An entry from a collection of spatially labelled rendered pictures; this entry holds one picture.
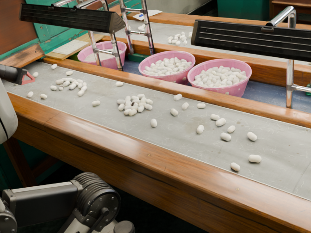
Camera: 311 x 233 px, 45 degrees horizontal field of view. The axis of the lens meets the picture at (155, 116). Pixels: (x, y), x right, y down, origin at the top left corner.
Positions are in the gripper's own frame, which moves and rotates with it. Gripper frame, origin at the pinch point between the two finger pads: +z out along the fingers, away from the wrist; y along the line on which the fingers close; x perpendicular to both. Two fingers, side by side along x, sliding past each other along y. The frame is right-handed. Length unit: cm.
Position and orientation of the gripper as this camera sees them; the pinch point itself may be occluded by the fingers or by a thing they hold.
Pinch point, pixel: (33, 79)
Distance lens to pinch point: 169.7
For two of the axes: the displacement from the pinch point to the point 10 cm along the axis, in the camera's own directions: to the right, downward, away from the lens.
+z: 6.0, 1.5, 7.9
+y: -7.6, -2.3, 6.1
